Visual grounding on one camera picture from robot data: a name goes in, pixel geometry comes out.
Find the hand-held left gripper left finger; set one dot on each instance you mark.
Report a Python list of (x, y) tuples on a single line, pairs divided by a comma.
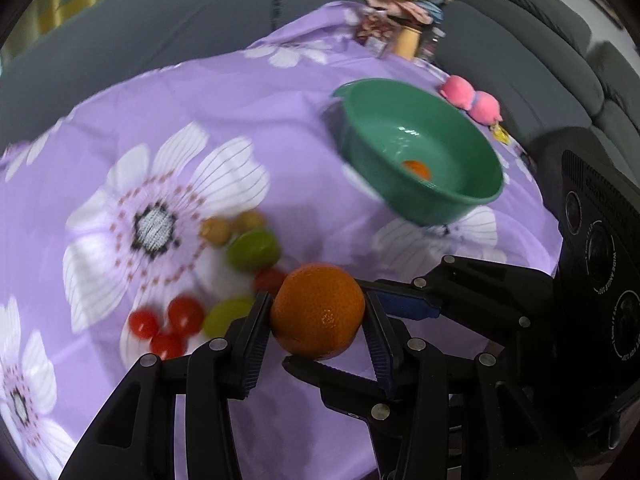
[(252, 347)]

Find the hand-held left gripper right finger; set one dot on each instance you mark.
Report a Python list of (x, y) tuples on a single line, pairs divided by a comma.
[(381, 360)]

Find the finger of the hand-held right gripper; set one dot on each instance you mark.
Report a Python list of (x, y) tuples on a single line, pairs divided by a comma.
[(405, 306), (340, 385)]

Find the green jujube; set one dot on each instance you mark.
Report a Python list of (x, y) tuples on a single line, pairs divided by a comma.
[(227, 316), (252, 250)]

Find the red tomato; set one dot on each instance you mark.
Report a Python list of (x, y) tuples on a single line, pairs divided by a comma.
[(167, 344), (185, 312), (145, 322), (270, 281)]

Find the orange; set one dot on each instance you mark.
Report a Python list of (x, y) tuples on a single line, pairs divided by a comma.
[(417, 169), (318, 312)]

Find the green plastic bowl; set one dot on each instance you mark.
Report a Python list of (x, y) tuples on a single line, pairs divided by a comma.
[(425, 125)]

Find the brown longan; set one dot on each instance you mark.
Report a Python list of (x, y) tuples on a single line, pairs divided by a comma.
[(250, 220), (216, 231)]

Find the small yellow toy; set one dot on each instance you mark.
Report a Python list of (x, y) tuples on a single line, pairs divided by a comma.
[(500, 133)]

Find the purple floral cloth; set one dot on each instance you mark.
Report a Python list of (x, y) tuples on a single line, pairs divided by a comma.
[(300, 125)]

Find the pink plush toy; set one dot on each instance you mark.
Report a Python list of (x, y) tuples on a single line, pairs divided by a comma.
[(472, 97)]

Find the yellow cylinder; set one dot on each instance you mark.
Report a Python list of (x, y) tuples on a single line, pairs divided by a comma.
[(406, 42)]

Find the floral patterned pouch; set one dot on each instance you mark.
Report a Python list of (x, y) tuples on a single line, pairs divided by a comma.
[(375, 27)]

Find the grey sofa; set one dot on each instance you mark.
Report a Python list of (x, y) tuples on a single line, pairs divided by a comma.
[(175, 20)]

